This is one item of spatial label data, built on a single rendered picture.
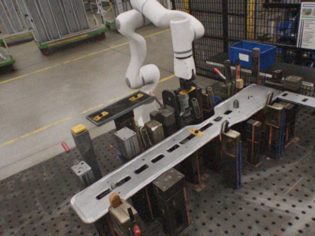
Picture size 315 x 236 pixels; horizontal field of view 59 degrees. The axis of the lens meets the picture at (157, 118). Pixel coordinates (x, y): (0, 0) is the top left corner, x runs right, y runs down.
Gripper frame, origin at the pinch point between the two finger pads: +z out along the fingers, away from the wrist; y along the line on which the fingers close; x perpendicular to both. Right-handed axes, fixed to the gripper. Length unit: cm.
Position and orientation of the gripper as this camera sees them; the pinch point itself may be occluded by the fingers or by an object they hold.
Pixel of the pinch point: (186, 85)
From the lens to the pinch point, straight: 135.5
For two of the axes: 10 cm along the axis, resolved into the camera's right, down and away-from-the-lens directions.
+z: 1.6, 8.5, 5.1
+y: 6.5, 3.0, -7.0
